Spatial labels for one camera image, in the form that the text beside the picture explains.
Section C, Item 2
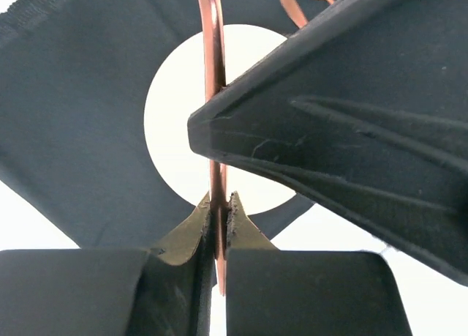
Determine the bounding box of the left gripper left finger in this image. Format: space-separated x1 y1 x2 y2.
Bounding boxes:
1 198 214 335

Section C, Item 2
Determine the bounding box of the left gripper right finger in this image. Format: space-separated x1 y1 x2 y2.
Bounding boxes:
225 193 412 335

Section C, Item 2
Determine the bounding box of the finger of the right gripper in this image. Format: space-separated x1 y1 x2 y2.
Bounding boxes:
187 0 467 285

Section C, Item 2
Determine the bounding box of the copper knife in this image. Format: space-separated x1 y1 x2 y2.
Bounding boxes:
279 0 308 29

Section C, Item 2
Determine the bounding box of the beige plate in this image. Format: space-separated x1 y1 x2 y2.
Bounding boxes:
143 24 295 214

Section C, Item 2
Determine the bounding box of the copper fork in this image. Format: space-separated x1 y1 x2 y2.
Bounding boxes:
198 0 228 296

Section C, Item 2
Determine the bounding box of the black cloth placemat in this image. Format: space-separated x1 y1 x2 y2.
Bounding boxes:
0 0 366 249

